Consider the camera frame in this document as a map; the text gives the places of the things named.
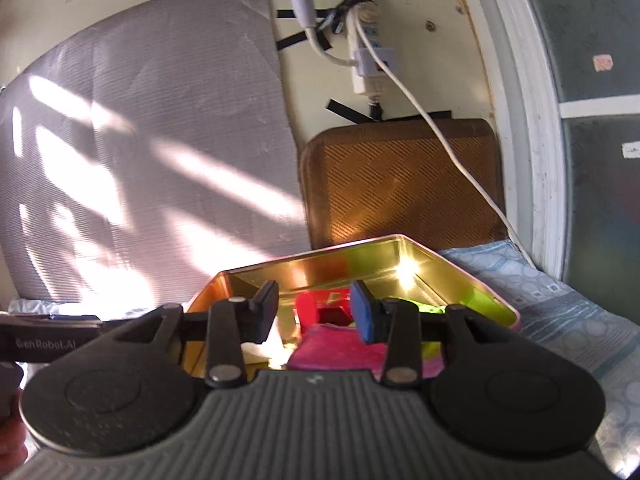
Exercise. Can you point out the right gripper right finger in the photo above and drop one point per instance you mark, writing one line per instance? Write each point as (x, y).
(395, 323)

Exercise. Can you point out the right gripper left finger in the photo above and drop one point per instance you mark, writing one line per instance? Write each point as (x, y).
(232, 322)

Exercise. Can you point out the white charger cube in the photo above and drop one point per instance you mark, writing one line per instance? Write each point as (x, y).
(265, 354)

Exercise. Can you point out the red stapler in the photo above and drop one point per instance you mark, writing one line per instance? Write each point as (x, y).
(324, 306)

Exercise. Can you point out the magenta leather pouch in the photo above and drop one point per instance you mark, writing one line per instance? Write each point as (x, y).
(331, 347)

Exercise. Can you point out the green snack packet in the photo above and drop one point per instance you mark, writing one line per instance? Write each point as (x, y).
(475, 300)

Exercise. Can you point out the person's left hand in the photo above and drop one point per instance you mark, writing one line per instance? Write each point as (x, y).
(13, 451)

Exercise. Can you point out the pink macaron tin box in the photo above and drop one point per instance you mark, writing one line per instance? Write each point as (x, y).
(390, 266)

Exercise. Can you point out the brown woven cushion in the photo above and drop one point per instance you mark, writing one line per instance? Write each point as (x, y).
(385, 178)

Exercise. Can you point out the white power strip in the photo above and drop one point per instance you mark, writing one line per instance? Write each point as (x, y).
(363, 36)

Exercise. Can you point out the white window frame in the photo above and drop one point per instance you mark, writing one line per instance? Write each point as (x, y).
(529, 121)

